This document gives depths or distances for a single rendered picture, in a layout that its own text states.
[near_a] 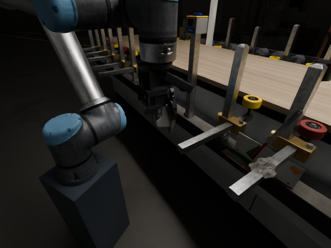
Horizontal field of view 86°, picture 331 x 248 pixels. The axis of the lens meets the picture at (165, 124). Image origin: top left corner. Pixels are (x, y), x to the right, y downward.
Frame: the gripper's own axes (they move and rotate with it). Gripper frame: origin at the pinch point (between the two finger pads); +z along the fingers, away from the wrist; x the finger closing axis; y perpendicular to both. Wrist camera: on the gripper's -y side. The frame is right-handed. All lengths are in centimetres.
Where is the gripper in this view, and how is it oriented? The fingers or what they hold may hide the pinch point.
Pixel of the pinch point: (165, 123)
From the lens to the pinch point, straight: 56.7
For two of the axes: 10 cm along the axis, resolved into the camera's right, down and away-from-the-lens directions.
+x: 5.1, 4.8, -7.2
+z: 0.0, 8.3, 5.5
